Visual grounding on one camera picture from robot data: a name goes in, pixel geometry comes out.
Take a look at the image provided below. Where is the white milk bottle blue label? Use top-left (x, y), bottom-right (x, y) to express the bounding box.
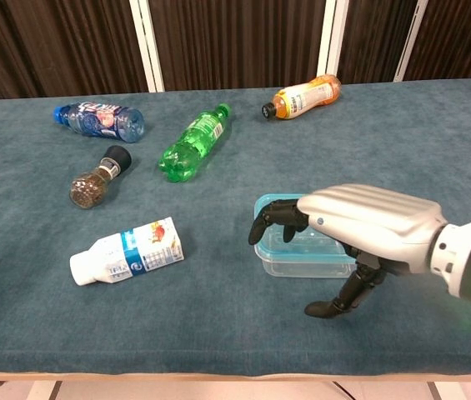
top-left (68, 216), bottom-right (186, 287)

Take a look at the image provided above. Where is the white table leg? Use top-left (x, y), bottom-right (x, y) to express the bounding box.
top-left (26, 381), bottom-right (63, 400)
top-left (426, 381), bottom-right (465, 400)

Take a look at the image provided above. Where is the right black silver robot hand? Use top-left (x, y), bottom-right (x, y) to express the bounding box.
top-left (248, 183), bottom-right (448, 318)

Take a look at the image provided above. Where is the teal container lid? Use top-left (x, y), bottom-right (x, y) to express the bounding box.
top-left (253, 193), bottom-right (358, 268)

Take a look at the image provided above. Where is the blue plastic drink bottle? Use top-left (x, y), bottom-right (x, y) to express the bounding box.
top-left (53, 101), bottom-right (146, 143)

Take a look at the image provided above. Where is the clear plastic container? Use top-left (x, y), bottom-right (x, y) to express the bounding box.
top-left (255, 249), bottom-right (357, 279)

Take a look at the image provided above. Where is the white partition post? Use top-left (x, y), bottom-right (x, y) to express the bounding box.
top-left (128, 0), bottom-right (166, 93)
top-left (393, 0), bottom-right (429, 83)
top-left (316, 0), bottom-right (349, 88)

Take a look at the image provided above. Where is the glass pepper grinder black cap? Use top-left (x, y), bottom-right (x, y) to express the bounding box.
top-left (68, 145), bottom-right (133, 209)

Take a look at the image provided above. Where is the teal table cloth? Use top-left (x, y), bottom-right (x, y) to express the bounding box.
top-left (0, 77), bottom-right (471, 376)

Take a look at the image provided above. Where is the orange juice bottle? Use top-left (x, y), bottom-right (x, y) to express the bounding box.
top-left (261, 73), bottom-right (343, 121)

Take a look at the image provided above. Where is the green plastic soda bottle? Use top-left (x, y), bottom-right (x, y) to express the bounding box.
top-left (158, 102), bottom-right (233, 183)

